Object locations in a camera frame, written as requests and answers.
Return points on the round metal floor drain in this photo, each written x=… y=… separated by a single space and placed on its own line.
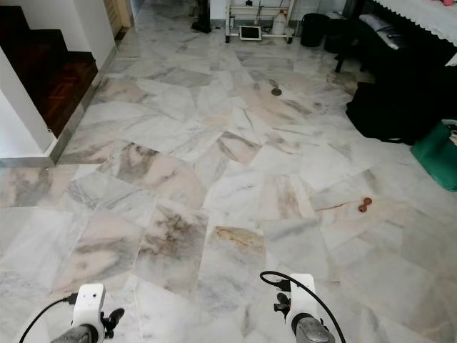
x=275 y=91

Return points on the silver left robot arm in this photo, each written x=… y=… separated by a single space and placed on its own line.
x=75 y=336

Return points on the white metal rack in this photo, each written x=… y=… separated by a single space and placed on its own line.
x=257 y=10

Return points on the wooden door frame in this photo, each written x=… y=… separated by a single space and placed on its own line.
x=118 y=14

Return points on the white framed tablet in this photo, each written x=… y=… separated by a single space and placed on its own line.
x=250 y=33

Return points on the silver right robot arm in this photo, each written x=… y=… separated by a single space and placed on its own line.
x=314 y=331

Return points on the green bag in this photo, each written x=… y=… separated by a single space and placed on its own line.
x=435 y=153

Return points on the white plastic jug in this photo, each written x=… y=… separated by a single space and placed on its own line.
x=279 y=24

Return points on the white lace piano cloth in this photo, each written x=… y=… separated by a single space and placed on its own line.
x=425 y=18

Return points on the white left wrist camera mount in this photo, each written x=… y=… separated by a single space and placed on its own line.
x=88 y=300

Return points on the large black bag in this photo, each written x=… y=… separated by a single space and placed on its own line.
x=393 y=111

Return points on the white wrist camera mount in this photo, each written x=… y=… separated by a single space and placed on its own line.
x=302 y=296
x=88 y=300

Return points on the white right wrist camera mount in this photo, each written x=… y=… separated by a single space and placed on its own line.
x=302 y=296

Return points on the grey padded piano bench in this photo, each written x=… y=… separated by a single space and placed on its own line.
x=382 y=30

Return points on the black upright stand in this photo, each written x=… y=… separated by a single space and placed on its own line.
x=201 y=24

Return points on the small red-brown floor object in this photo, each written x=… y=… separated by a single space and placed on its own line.
x=365 y=205

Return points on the black waste bin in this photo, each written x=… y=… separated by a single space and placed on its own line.
x=313 y=30

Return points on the dark wooden staircase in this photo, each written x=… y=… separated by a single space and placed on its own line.
x=64 y=78

